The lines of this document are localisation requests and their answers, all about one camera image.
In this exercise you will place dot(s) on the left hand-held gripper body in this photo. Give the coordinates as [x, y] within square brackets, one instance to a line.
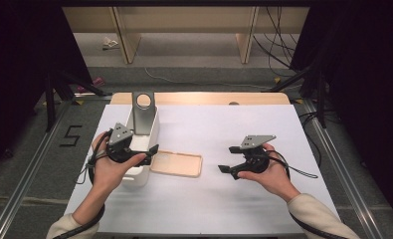
[119, 137]

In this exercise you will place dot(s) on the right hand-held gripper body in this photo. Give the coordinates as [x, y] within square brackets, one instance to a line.
[253, 159]

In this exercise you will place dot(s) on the beige phone case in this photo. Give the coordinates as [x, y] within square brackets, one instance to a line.
[177, 164]

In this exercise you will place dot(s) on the grey phone case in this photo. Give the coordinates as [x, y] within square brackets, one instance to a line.
[143, 121]

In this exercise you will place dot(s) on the white plastic storage bin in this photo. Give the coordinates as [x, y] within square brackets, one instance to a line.
[139, 179]

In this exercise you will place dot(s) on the person's right hand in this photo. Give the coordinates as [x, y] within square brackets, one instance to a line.
[277, 179]

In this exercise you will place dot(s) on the person's left hand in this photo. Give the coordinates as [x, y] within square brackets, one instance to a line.
[109, 172]

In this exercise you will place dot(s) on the white table cover sheet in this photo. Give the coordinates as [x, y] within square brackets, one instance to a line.
[217, 199]

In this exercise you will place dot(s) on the dark table grommet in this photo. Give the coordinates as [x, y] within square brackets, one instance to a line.
[234, 103]

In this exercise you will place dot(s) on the yellow tape piece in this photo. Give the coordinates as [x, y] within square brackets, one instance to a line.
[79, 102]
[277, 80]
[298, 101]

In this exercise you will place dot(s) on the pink object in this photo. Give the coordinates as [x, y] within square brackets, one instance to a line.
[98, 81]

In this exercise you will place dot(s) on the black metal stand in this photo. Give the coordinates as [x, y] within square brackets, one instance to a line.
[321, 99]
[49, 106]

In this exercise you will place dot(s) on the crumpled white paper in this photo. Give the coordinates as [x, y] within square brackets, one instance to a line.
[109, 42]

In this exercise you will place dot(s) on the dark curtain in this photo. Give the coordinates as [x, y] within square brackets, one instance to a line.
[18, 66]
[366, 83]

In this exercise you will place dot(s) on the light wooden shelf unit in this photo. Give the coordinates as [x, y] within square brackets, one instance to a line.
[184, 20]

